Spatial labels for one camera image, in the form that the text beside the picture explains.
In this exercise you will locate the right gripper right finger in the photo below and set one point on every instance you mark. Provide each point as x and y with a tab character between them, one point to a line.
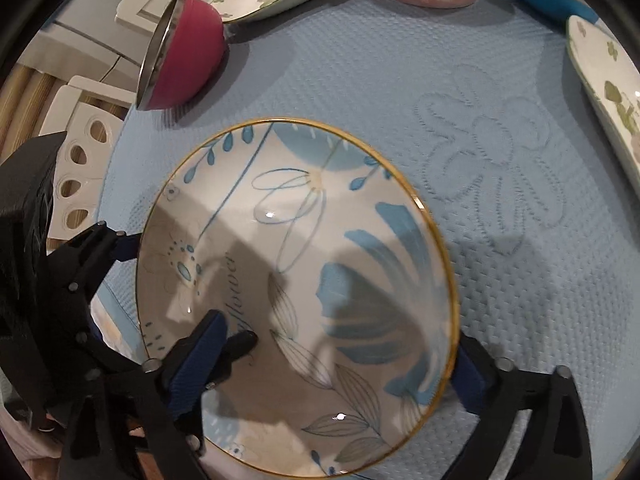
473	375

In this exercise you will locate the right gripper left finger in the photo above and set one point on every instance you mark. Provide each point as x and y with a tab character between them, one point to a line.
203	358

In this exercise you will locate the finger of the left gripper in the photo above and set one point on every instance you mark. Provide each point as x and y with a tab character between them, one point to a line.
127	246

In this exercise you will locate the round blue floral plate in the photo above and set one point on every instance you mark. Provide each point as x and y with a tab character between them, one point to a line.
308	238

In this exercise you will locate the magenta steel bowl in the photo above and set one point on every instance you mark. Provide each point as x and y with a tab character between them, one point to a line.
185	50

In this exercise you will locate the hexagonal green flower plate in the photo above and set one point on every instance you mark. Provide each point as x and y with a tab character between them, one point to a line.
611	81

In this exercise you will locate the white chair near left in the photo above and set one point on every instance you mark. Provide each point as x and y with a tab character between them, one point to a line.
89	113

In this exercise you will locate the white refrigerator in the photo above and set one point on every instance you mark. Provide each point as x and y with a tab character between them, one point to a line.
84	39

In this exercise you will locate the light blue quilted mat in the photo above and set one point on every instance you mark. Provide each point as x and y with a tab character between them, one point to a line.
482	111

